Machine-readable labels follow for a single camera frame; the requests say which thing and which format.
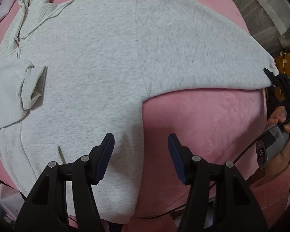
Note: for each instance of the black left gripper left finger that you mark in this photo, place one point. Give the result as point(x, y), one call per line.
point(45, 208)

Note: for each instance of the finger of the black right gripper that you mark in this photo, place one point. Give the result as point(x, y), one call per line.
point(282, 82)

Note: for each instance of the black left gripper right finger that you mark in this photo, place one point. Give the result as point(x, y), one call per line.
point(236, 208)

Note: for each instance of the light grey hoodie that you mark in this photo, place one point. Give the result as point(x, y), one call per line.
point(72, 72)

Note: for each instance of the pink-sleeved right forearm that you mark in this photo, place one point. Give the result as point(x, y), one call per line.
point(272, 196)

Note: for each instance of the person's right hand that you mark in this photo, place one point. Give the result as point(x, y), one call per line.
point(281, 161)

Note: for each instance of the brown wooden cabinet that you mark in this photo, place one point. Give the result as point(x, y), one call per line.
point(282, 62)

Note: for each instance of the white lace curtain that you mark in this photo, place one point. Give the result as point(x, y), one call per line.
point(268, 21)

